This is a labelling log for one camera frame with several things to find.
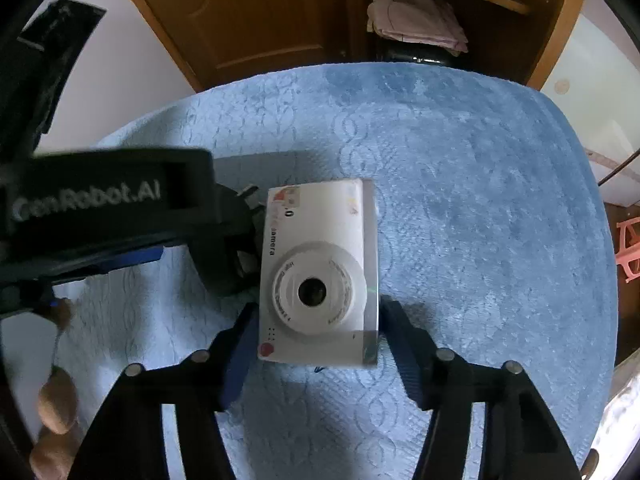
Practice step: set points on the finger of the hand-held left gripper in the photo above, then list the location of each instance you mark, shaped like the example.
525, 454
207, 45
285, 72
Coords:
225, 250

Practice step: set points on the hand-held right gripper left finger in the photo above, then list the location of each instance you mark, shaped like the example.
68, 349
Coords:
240, 355

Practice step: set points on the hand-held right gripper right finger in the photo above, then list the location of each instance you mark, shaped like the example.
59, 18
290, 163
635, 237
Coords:
405, 355

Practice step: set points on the white compact camera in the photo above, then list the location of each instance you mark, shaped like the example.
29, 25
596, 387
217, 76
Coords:
320, 240

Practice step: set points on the person's left hand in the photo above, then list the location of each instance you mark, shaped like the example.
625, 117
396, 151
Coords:
57, 400

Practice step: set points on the blue plush blanket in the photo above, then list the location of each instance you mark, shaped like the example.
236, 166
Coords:
475, 210

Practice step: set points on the black plastic sheet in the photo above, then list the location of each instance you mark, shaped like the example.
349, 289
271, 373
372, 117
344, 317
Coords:
50, 60

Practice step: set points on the white plastic bag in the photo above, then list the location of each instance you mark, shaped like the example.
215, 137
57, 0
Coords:
617, 420

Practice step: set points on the wooden door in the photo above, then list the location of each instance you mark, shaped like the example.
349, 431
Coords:
240, 10

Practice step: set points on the pink plastic stool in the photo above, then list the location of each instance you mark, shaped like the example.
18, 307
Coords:
630, 255

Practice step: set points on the folded pink cloth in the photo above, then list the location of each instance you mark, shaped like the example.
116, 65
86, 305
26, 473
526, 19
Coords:
415, 20

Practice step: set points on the wooden cabinet frame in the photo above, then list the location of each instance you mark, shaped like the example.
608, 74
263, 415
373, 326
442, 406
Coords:
555, 45

